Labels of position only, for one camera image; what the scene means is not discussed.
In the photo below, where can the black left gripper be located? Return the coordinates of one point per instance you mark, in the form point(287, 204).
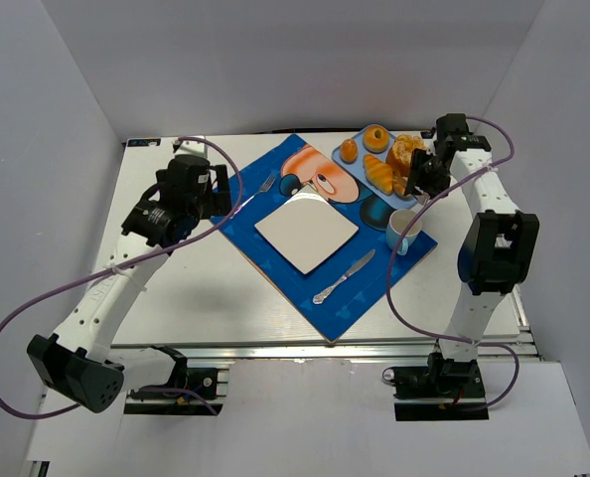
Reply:
point(220, 191)

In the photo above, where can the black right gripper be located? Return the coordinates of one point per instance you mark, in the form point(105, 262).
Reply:
point(428, 172)

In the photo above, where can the small round bun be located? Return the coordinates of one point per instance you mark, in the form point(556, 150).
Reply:
point(399, 185)
point(349, 151)

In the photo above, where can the metal serving tongs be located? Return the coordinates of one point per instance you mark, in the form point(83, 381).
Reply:
point(422, 199)

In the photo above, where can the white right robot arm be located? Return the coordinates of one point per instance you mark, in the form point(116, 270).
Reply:
point(494, 257)

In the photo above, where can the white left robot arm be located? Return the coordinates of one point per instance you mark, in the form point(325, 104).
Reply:
point(77, 360)

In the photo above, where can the large flower-shaped bread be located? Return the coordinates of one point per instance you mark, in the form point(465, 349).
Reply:
point(400, 153)

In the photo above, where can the croissant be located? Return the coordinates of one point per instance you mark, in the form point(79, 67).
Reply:
point(379, 174)

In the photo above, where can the glazed donut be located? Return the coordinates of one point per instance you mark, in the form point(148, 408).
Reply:
point(376, 139)

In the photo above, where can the light blue tray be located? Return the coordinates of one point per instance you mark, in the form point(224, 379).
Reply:
point(357, 170)

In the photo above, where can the silver fork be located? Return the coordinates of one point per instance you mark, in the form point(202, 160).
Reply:
point(265, 187)

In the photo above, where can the blue and white cup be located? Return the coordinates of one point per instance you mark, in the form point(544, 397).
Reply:
point(398, 228)

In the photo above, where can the white square plate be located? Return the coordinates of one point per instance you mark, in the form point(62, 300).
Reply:
point(306, 230)

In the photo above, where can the silver table knife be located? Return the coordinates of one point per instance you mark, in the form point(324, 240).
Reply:
point(320, 297)

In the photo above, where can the blue cartoon placemat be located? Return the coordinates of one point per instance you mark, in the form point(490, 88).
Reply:
point(297, 164)

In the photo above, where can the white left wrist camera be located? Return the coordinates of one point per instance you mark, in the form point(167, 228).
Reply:
point(182, 146)

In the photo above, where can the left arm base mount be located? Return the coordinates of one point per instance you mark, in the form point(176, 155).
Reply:
point(189, 391)

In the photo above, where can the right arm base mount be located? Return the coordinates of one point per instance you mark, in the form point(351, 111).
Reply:
point(441, 390)

